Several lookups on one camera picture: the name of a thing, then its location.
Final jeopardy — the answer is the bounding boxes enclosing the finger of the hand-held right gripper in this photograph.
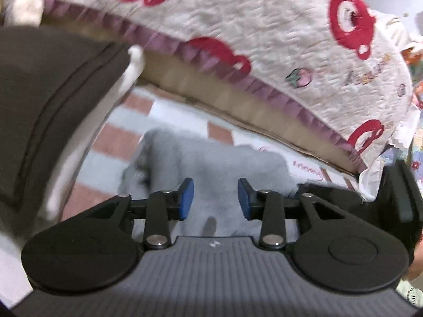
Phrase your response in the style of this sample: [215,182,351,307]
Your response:
[292,181,367,213]

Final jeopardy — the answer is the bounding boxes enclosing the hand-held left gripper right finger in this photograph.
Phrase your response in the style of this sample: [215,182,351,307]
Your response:
[237,177,347,251]

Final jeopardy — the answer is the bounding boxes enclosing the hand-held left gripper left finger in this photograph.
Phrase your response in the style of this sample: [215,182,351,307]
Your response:
[84,177,195,251]

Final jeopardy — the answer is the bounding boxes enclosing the grey ribbed sweater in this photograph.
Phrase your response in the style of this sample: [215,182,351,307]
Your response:
[121,128,300,238]

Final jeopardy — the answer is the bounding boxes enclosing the person's right hand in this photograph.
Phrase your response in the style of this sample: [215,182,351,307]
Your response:
[406,229,423,282]

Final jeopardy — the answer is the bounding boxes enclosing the colourful floral blanket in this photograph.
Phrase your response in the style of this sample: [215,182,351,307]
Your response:
[401,35,423,189]

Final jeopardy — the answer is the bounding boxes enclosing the checkered pastel rug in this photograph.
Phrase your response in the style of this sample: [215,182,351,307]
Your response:
[0,87,364,307]

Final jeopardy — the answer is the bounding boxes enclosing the cream folded garment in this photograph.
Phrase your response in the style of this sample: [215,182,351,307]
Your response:
[43,44,146,222]

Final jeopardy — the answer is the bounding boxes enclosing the white quilted bedspread red bears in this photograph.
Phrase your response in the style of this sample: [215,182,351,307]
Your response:
[33,0,415,166]

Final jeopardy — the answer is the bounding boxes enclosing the dark brown knit sweater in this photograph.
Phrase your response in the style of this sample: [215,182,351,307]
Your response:
[0,26,131,238]

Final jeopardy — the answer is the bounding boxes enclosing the grey plush rabbit toy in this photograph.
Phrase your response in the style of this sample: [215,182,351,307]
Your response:
[0,0,45,27]

